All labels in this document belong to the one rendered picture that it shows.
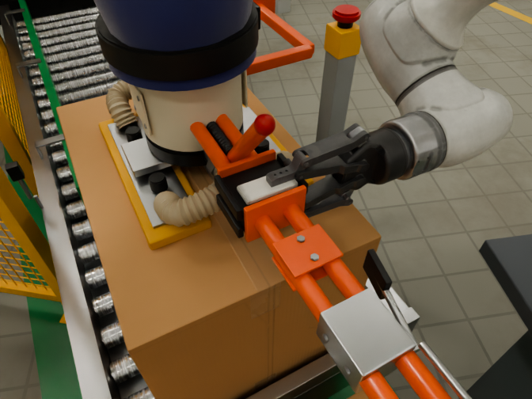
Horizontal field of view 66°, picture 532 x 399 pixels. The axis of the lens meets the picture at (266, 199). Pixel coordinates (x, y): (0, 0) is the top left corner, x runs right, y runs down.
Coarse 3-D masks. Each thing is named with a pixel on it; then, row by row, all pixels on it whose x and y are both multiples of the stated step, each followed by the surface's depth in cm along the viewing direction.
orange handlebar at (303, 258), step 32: (288, 32) 82; (256, 64) 74; (192, 128) 61; (224, 128) 61; (224, 160) 56; (256, 224) 49; (288, 256) 44; (320, 256) 44; (320, 288) 43; (352, 288) 42; (384, 384) 36; (416, 384) 36
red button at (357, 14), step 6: (336, 6) 102; (342, 6) 102; (348, 6) 102; (354, 6) 102; (336, 12) 100; (342, 12) 100; (348, 12) 100; (354, 12) 100; (360, 12) 101; (336, 18) 100; (342, 18) 99; (348, 18) 99; (354, 18) 99; (342, 24) 102; (348, 24) 102
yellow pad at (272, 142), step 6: (270, 138) 78; (264, 144) 72; (270, 144) 76; (276, 144) 77; (258, 150) 72; (264, 150) 72; (276, 150) 75; (282, 150) 76; (306, 180) 70; (312, 180) 71
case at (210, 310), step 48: (96, 144) 80; (288, 144) 80; (96, 192) 71; (96, 240) 64; (144, 240) 64; (192, 240) 64; (240, 240) 64; (336, 240) 64; (144, 288) 58; (192, 288) 58; (240, 288) 58; (288, 288) 61; (336, 288) 69; (144, 336) 53; (192, 336) 57; (240, 336) 64; (288, 336) 73; (192, 384) 68; (240, 384) 78
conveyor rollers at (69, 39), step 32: (64, 32) 205; (96, 32) 204; (32, 64) 183; (64, 64) 181; (96, 64) 180; (64, 96) 163; (96, 96) 168; (64, 160) 140; (64, 192) 128; (96, 256) 113
